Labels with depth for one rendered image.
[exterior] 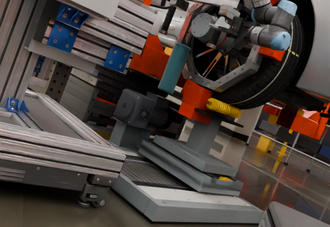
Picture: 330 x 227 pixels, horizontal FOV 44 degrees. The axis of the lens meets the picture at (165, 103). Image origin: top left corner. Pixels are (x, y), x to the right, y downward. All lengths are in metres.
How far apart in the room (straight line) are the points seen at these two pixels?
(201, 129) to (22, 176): 1.14
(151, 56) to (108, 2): 1.14
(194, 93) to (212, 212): 0.61
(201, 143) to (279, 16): 0.87
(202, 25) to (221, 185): 0.82
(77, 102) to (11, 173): 1.18
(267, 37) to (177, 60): 0.60
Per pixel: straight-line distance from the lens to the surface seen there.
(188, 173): 2.09
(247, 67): 1.97
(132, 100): 2.22
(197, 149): 2.23
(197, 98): 2.09
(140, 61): 2.39
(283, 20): 1.68
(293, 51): 2.12
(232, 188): 2.25
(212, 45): 1.85
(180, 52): 2.10
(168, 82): 2.10
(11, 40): 1.56
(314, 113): 4.30
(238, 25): 1.77
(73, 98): 2.53
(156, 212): 1.64
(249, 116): 7.19
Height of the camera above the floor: 0.56
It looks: 4 degrees down
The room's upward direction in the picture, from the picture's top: 22 degrees clockwise
